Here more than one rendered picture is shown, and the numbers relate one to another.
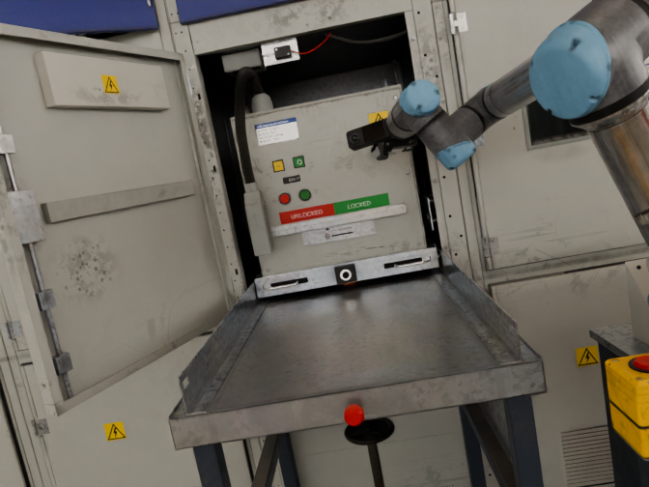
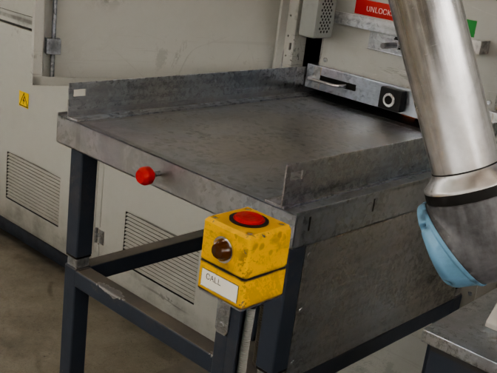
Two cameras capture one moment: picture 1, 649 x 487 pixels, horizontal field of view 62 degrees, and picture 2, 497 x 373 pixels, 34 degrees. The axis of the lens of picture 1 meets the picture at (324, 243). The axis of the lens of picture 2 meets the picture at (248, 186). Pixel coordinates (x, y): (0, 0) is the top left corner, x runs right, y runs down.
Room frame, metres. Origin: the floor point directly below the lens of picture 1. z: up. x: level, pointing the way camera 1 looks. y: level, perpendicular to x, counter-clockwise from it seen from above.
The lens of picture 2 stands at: (-0.14, -0.94, 1.26)
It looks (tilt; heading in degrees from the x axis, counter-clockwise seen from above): 18 degrees down; 37
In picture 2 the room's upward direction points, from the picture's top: 7 degrees clockwise
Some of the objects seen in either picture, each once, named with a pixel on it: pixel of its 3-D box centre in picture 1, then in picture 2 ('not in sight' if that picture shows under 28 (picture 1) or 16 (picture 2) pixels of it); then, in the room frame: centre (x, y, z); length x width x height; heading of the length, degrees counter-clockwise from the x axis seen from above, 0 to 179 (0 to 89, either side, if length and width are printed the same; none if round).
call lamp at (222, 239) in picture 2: not in sight; (219, 250); (0.58, -0.36, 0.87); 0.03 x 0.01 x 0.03; 86
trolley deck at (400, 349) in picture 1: (352, 338); (286, 149); (1.18, -0.02, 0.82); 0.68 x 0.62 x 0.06; 176
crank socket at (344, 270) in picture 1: (345, 273); (391, 99); (1.53, -0.04, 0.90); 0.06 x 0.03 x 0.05; 86
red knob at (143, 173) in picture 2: (353, 413); (149, 175); (0.82, 0.00, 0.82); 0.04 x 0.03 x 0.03; 176
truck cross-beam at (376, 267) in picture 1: (346, 271); (400, 98); (1.57, -0.05, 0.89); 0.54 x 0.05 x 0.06; 86
